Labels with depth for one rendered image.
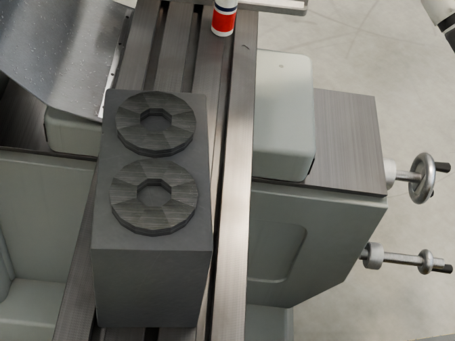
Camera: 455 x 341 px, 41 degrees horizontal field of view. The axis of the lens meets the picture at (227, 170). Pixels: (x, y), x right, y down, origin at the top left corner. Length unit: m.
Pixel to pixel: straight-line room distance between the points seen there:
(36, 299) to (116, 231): 0.99
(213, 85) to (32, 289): 0.80
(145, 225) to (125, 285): 0.09
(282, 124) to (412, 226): 1.06
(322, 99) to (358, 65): 1.25
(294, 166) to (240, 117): 0.19
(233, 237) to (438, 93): 1.87
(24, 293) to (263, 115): 0.78
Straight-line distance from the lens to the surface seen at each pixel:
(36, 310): 1.56
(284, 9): 1.18
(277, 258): 1.39
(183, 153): 0.66
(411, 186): 1.43
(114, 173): 0.64
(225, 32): 1.10
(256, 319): 1.56
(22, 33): 1.08
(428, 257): 1.40
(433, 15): 0.86
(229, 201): 0.86
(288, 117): 1.14
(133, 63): 1.04
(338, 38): 2.67
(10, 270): 1.55
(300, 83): 1.22
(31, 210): 1.33
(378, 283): 1.94
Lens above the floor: 1.60
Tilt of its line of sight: 51 degrees down
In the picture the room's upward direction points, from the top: 12 degrees clockwise
